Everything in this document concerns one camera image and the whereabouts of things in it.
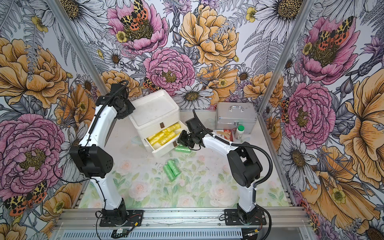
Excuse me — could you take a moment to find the silver metal case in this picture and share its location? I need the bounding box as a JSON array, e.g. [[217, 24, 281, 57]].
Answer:
[[216, 102, 257, 135]]

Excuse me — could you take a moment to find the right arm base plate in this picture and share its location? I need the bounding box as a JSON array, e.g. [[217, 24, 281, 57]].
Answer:
[[224, 207, 267, 226]]

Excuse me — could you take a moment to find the white bottle green cap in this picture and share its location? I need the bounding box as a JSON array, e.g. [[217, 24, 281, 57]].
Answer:
[[235, 125, 245, 140]]

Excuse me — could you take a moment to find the yellow trash bag roll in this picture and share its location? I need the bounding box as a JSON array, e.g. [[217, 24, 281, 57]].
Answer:
[[148, 132, 166, 146], [147, 132, 163, 142], [158, 132, 176, 146], [162, 123, 181, 135]]

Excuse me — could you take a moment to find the white drawer cabinet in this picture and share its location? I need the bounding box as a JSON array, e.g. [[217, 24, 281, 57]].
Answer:
[[129, 90, 180, 139]]

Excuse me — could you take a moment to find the right aluminium corner post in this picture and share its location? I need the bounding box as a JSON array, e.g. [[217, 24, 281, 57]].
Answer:
[[258, 0, 315, 116]]

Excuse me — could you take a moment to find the white drawer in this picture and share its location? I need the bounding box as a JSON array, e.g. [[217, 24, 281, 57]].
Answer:
[[142, 121, 187, 158]]

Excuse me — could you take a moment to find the black corrugated cable right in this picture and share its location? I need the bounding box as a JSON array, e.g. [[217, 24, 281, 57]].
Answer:
[[191, 109, 274, 188]]

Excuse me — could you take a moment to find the left aluminium corner post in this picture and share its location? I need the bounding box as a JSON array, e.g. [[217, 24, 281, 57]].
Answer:
[[47, 1, 108, 95]]

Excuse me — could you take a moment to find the green trash bag roll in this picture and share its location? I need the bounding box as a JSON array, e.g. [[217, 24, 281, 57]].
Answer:
[[163, 164, 176, 182], [167, 160, 181, 177], [174, 145, 192, 154]]

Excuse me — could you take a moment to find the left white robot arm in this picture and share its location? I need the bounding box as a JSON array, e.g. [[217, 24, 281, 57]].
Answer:
[[69, 80, 135, 225]]

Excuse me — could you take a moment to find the aluminium front rail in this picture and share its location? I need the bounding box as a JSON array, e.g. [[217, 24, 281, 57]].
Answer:
[[54, 207, 310, 230]]

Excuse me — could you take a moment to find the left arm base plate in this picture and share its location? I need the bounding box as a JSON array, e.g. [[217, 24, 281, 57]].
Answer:
[[99, 209, 144, 227]]

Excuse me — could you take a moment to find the aluminium corner post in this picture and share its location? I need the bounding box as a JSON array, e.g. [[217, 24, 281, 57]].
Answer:
[[258, 0, 315, 116], [47, 1, 108, 95]]

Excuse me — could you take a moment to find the red white cardboard box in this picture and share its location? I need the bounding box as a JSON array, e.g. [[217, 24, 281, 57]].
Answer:
[[216, 130, 233, 142]]

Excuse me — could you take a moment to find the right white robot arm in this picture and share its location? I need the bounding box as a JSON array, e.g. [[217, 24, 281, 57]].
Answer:
[[178, 117, 263, 225]]

